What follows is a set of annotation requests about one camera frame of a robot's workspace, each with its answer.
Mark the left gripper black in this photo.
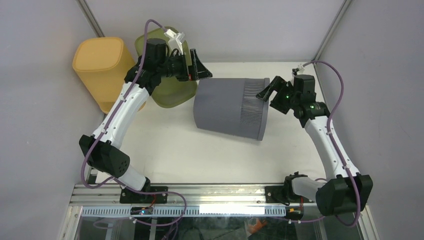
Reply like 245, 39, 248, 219
158, 49, 212, 82

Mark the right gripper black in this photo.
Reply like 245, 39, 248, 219
256, 76, 299, 115

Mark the green plastic basket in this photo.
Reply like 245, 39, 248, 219
134, 28, 198, 108

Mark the grey plastic basket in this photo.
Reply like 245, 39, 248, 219
193, 78, 271, 141

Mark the yellow plastic basket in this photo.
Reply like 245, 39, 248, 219
72, 37, 136, 114

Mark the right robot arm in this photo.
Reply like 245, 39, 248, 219
256, 74, 373, 216

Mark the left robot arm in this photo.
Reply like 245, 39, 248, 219
79, 38, 213, 203

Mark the orange object under table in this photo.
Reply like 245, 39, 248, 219
246, 217, 268, 234

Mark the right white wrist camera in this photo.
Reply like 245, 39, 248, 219
291, 63, 305, 78

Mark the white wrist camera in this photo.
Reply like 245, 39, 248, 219
164, 28, 185, 55
291, 63, 305, 78

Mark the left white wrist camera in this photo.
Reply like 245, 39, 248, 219
164, 28, 185, 55

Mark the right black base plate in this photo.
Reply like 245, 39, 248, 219
264, 185, 311, 206

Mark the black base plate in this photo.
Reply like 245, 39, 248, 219
264, 185, 311, 206
119, 188, 168, 204

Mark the white slotted cable duct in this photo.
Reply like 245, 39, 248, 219
81, 203, 286, 218

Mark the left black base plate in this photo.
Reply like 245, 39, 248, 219
119, 188, 168, 204

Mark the aluminium mounting rail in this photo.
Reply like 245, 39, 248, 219
59, 184, 382, 240

